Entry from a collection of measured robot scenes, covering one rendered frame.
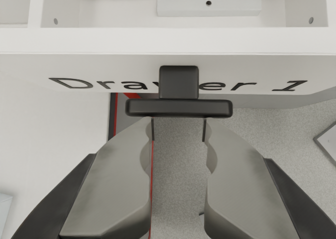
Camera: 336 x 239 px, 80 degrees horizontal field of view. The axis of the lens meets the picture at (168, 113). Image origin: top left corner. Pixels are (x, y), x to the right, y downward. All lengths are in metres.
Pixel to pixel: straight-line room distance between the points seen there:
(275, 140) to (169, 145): 0.53
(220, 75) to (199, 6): 0.10
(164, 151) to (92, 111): 0.77
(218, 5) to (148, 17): 0.08
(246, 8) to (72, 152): 0.28
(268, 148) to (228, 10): 0.96
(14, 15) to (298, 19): 0.33
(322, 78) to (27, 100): 0.36
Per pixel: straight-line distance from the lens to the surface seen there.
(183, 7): 0.24
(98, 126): 0.31
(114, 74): 0.18
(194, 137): 1.05
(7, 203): 0.37
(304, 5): 0.24
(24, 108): 0.37
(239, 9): 0.25
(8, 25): 0.38
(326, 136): 1.24
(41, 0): 0.22
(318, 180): 1.27
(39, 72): 0.20
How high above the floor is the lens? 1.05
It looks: 83 degrees down
